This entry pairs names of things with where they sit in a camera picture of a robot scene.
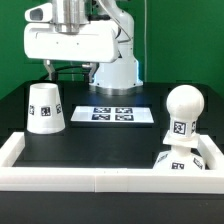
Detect black cable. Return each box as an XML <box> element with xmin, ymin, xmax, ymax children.
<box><xmin>38</xmin><ymin>64</ymin><xmax>93</xmax><ymax>82</ymax></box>

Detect white lamp base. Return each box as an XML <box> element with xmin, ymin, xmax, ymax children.
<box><xmin>153</xmin><ymin>131</ymin><xmax>205</xmax><ymax>171</ymax></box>

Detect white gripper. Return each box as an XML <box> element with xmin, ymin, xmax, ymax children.
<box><xmin>24</xmin><ymin>4</ymin><xmax>119</xmax><ymax>82</ymax></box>

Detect white lamp bulb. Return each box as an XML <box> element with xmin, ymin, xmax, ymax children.
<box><xmin>166</xmin><ymin>85</ymin><xmax>204</xmax><ymax>141</ymax></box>

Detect white marker plate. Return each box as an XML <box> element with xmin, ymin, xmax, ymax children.
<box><xmin>71</xmin><ymin>106</ymin><xmax>154</xmax><ymax>124</ymax></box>

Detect white U-shaped fence frame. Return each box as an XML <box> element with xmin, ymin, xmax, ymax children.
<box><xmin>0</xmin><ymin>132</ymin><xmax>224</xmax><ymax>194</ymax></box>

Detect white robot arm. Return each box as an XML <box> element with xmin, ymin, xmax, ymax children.
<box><xmin>24</xmin><ymin>0</ymin><xmax>143</xmax><ymax>95</ymax></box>

